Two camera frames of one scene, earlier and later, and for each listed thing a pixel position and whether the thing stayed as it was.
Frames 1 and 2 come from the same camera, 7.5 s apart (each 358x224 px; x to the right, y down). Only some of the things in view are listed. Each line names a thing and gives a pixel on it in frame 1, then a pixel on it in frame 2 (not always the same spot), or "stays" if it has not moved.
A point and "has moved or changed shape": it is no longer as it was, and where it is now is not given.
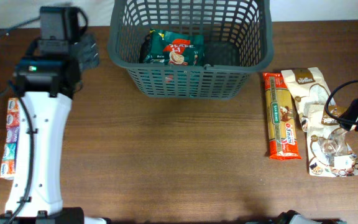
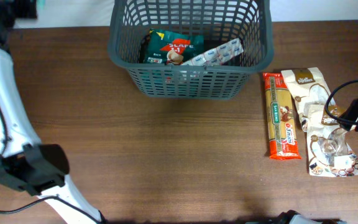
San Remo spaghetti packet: x=283 y=143 stays
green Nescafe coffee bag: x=165 y=47 stays
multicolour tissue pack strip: x=11 y=140 has moved or changed shape
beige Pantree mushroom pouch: x=329 y=152 stays
